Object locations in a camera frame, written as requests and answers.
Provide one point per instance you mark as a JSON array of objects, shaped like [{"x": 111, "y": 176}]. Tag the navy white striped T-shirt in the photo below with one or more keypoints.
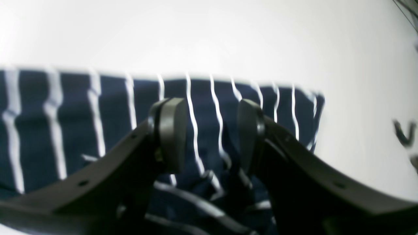
[{"x": 53, "y": 124}]

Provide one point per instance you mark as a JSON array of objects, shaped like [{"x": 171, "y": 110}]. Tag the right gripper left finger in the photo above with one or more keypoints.
[{"x": 111, "y": 195}]

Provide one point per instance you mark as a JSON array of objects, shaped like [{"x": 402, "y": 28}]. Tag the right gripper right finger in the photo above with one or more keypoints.
[{"x": 307, "y": 195}]

